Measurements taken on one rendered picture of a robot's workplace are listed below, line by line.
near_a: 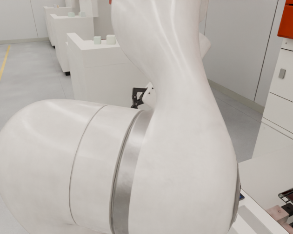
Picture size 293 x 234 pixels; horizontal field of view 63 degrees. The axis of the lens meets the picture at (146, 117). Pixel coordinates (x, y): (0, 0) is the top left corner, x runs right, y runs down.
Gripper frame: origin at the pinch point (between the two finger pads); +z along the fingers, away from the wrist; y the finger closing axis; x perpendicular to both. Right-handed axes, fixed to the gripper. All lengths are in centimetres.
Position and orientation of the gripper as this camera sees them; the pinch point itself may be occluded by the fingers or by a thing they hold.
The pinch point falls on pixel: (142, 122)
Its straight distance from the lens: 73.8
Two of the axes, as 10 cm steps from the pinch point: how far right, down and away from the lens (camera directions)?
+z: -5.7, 8.2, 0.4
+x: 2.8, 2.4, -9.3
